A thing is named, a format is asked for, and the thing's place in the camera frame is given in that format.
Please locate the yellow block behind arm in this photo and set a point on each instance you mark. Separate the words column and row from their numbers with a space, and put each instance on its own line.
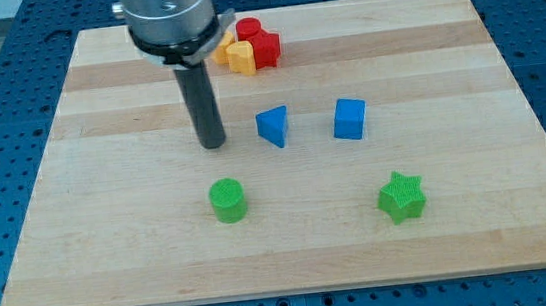
column 219, row 55

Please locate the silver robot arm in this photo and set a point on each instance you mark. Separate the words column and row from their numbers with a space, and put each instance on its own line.
column 174, row 33

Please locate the red star block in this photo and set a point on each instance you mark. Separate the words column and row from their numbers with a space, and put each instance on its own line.
column 266, row 49

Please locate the green star block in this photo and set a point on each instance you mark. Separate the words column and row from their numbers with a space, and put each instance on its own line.
column 402, row 197

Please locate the blue triangle block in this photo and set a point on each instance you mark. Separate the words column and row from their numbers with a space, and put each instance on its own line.
column 272, row 125

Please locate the green cylinder block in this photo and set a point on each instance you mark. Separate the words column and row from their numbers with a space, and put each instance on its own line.
column 228, row 200

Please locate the blue cube block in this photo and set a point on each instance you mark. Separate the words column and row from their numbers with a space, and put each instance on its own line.
column 349, row 118

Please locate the yellow heart block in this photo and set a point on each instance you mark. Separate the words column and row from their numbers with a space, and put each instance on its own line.
column 241, row 58

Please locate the dark cylindrical pointer rod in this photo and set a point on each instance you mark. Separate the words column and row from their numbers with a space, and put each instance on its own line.
column 200, row 101

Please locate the wooden board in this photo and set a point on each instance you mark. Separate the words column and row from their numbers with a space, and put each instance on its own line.
column 120, row 213

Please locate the red cylinder block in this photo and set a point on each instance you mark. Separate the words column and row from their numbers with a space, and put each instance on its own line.
column 247, row 27

